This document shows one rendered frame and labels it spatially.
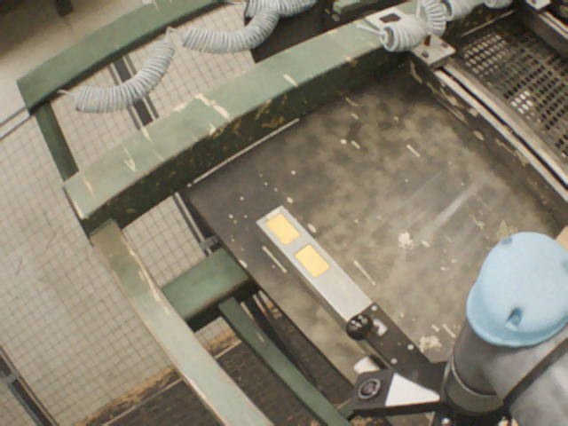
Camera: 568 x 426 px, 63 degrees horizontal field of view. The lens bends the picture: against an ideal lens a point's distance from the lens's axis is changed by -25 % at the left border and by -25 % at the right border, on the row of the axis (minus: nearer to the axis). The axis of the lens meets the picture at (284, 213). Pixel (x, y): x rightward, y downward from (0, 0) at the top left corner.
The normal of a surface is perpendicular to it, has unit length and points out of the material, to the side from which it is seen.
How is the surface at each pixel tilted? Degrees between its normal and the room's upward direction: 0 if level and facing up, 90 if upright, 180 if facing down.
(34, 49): 90
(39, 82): 90
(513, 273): 40
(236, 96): 51
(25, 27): 90
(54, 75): 90
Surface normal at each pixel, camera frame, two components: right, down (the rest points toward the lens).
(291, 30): 0.39, 0.00
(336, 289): 0.00, -0.54
